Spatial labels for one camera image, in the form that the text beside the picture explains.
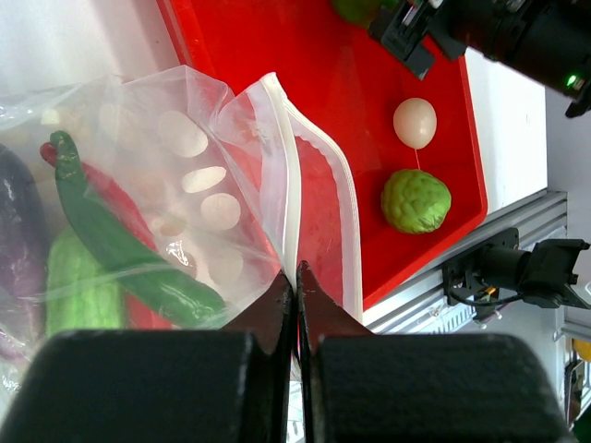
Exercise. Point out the light green cucumber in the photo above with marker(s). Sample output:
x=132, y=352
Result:
x=80, y=293

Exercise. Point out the clear dotted zip bag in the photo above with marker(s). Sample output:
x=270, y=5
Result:
x=216, y=176

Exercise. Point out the purple eggplant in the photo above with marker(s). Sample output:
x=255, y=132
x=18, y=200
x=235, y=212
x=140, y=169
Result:
x=24, y=252

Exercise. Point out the red chili pepper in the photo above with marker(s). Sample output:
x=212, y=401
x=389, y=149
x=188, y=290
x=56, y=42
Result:
x=115, y=198

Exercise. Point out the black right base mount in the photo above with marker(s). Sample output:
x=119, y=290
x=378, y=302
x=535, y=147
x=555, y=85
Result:
x=463, y=283

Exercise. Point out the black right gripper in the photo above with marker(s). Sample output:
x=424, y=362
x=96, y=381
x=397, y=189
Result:
x=544, y=40

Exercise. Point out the red plastic tray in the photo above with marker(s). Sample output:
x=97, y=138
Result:
x=346, y=88

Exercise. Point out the white egg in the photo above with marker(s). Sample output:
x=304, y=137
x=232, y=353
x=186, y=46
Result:
x=415, y=122

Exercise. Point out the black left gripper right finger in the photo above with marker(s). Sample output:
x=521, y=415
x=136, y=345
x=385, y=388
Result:
x=359, y=386

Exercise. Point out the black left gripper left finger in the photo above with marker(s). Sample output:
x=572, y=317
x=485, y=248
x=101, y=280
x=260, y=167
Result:
x=180, y=385

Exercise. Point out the green chili pepper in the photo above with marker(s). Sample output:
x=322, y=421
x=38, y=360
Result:
x=166, y=290

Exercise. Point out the green custard apple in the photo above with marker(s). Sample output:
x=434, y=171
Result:
x=415, y=202

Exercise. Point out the green bell pepper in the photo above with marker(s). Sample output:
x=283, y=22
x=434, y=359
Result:
x=360, y=12

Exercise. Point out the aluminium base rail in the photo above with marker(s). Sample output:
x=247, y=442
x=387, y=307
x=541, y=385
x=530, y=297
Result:
x=420, y=304

